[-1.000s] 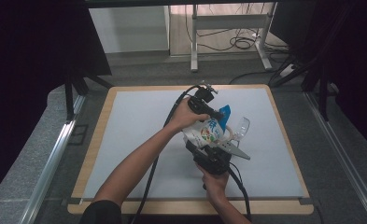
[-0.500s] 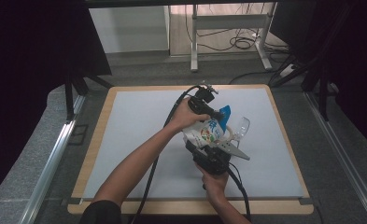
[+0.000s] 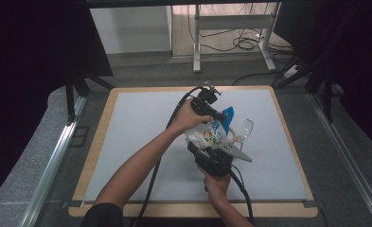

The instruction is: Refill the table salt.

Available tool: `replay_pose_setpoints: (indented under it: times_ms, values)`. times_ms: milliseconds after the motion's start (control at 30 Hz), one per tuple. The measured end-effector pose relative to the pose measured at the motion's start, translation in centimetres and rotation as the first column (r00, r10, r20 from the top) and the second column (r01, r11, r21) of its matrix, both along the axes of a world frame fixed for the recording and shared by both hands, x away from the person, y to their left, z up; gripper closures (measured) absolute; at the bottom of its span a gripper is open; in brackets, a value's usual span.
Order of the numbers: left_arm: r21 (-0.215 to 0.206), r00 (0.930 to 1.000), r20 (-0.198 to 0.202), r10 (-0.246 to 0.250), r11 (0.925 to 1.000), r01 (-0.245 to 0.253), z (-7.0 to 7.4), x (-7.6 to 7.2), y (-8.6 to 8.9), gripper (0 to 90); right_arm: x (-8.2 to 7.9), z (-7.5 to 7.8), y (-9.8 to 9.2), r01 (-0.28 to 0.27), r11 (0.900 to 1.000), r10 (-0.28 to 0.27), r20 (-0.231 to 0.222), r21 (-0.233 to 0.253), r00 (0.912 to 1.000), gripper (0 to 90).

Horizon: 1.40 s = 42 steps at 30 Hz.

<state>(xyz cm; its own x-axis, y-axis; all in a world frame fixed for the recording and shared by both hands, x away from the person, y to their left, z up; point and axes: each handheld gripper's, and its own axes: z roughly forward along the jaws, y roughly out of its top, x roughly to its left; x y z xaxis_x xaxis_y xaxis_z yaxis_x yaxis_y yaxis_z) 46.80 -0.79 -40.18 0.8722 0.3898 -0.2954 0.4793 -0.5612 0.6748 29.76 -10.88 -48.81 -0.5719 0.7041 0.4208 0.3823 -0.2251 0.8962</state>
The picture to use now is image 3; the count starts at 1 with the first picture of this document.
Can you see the person's right hand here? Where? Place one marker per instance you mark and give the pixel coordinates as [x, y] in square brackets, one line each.
[216, 187]

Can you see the black table clamp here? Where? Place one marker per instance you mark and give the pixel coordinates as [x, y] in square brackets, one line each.
[313, 204]
[71, 204]

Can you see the wooden table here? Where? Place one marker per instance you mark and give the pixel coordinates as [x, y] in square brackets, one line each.
[186, 209]

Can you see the person's left hand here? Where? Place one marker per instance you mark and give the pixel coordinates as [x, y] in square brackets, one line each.
[186, 119]

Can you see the black tripod stand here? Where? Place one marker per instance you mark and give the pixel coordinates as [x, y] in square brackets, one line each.
[327, 94]
[70, 94]

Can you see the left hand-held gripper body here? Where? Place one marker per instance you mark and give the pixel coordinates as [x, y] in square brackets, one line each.
[204, 105]

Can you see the black sleeve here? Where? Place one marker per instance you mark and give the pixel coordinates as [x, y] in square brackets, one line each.
[103, 216]

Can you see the blue and white milk pouch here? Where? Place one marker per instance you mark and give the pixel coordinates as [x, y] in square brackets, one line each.
[209, 134]

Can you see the white partition panel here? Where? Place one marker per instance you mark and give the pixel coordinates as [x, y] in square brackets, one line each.
[130, 30]

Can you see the clear glass pitcher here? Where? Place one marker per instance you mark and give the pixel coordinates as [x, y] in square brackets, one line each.
[246, 127]

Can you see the aluminium rail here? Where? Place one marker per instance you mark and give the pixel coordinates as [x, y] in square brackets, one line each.
[52, 167]
[347, 157]

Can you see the white desk frame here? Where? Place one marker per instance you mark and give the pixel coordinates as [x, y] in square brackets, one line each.
[234, 22]

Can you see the black curtain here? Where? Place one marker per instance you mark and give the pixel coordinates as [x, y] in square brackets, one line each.
[26, 63]
[357, 47]

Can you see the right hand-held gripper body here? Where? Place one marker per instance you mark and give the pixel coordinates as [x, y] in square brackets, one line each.
[215, 164]

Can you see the black floor plate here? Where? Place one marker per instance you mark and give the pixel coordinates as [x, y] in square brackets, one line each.
[79, 136]

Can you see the white power strip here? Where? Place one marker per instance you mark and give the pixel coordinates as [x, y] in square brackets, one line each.
[290, 72]

